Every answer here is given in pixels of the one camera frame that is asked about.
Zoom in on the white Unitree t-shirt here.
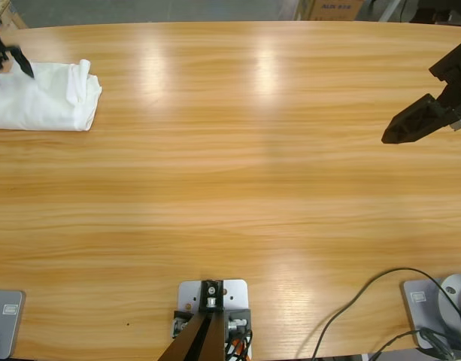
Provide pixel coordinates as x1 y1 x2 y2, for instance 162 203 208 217
0 59 103 132

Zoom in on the wooden crate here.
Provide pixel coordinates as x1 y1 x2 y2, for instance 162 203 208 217
0 0 28 30

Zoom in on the grey metal rack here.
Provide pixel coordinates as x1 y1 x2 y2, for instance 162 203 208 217
365 0 411 22

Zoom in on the white AUX cardboard box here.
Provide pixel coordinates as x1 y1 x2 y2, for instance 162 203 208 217
308 0 366 22

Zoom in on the long black cable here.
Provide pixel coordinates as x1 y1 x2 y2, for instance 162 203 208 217
296 267 461 361

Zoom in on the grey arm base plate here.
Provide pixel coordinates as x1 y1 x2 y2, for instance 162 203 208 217
0 288 27 360
402 273 461 350

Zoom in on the tangled black cable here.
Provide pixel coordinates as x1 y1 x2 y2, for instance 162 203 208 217
359 326 461 361

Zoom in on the white mount plate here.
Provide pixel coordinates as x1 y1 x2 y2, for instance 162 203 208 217
177 278 250 361

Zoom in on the black corner bracket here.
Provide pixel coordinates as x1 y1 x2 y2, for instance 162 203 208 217
223 307 253 361
171 308 196 336

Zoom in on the orange cable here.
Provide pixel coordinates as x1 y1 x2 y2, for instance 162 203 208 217
229 336 250 356

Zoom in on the dark brown camera post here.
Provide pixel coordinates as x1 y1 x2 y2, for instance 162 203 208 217
156 278 227 361

